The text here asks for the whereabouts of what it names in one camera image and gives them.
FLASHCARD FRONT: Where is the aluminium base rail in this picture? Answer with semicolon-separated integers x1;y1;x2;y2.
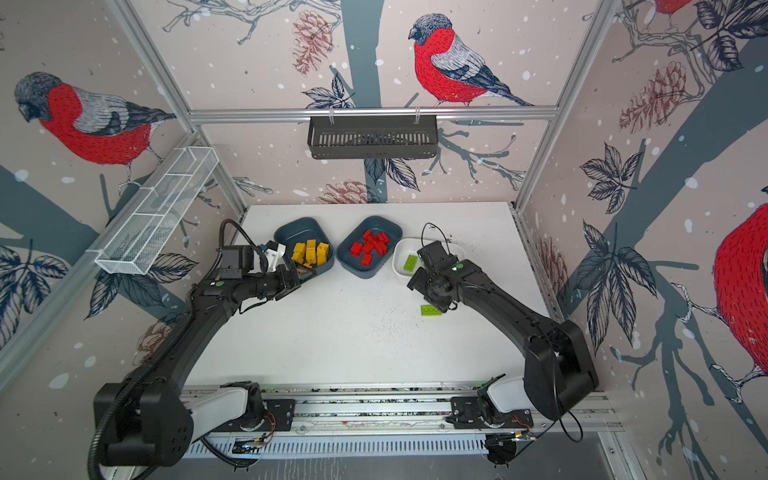
206;388;624;438

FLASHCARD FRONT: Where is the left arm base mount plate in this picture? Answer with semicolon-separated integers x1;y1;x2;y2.
222;399;296;433

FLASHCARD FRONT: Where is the left dark teal bin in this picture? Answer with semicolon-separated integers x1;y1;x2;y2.
274;217;335;282

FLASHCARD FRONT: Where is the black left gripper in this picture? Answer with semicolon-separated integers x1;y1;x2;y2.
244;260;317;298

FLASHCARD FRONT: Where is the middle dark teal bin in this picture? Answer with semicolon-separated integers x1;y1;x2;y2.
337;216;403;279

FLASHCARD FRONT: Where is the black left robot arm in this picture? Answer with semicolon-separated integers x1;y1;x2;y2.
87;238;315;479

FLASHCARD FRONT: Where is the black hanging wire basket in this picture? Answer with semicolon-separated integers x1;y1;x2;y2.
307;115;439;160

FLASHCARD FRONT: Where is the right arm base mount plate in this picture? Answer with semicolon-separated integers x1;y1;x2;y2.
445;397;533;430

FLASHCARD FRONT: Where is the green long lego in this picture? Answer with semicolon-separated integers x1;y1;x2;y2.
420;305;442;317
403;255;419;272

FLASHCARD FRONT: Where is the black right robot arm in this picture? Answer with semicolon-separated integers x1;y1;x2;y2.
407;241;599;420

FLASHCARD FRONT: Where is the white mesh wire shelf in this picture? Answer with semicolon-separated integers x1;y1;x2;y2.
95;146;219;275

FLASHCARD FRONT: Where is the white plastic bin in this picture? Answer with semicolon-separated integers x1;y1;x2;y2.
392;237;466;277

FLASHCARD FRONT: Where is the dark teal bin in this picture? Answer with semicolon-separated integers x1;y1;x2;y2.
337;216;403;279
274;217;335;282

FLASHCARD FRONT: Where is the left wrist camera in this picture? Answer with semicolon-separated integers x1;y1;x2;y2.
261;241;286;272

